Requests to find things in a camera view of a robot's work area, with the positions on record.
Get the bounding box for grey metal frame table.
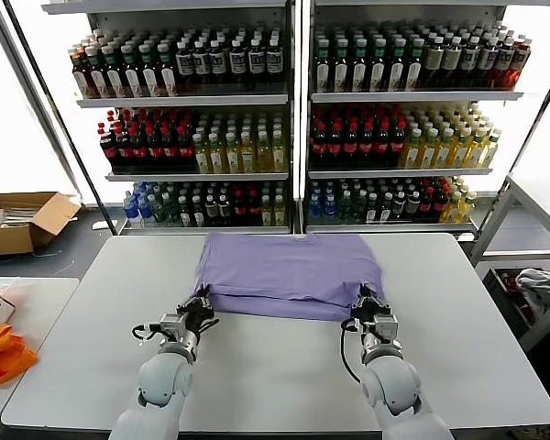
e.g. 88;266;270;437
469;171;550;354

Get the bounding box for grey crumpled garment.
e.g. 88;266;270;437
515;269;550;317

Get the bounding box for black slanted pole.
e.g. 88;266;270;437
2;0;118;236
506;43;550;180

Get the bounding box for dark bottle beige label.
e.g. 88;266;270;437
423;38;444;90
441;37;462;90

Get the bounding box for grey metal shelf rack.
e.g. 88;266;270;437
300;0;531;239
40;0;299;237

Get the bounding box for red crumpled garment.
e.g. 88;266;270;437
499;272;533;322

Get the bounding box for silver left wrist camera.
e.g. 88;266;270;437
158;313;188;336

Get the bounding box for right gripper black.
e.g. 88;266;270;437
350;284;392;334

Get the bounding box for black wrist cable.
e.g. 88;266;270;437
132;323;164;343
338;318;366;381

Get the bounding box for black storage crate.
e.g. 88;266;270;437
483;267;550;340

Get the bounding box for dark bottle navy white label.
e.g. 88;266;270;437
266;38;285;92
247;38;267;92
495;37;514;88
209;39;227;92
460;37;480;89
478;37;499;89
175;41;195;93
193;40;212;93
229;39;248;92

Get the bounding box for open cardboard box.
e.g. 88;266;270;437
0;191;83;257

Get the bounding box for grey window pillar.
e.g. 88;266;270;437
0;0;82;198

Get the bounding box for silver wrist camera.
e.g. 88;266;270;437
158;313;188;336
370;313;401;344

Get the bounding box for white packing foam strips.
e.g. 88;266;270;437
0;205;47;228

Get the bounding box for green white label tea bottle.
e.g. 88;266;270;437
332;39;350;93
314;39;333;93
85;45;105;99
369;38;388;92
121;43;141;98
104;44;123;98
157;42;176;97
405;38;424;91
351;38;369;92
388;38;406;92
139;43;159;97

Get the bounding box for white side table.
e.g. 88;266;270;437
0;277;82;440

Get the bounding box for purple printed t-shirt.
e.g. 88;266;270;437
192;232;386;322

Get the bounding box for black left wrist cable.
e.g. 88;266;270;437
132;323;164;343

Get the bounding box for red tea bottle white cap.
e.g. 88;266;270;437
71;49;89;100
508;38;532;88

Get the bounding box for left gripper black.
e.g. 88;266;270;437
176;287;220;334

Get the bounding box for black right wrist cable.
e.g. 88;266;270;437
338;318;366;381

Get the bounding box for orange fabric bag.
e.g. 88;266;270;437
0;324;40;390

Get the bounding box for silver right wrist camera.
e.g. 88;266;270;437
370;313;401;344

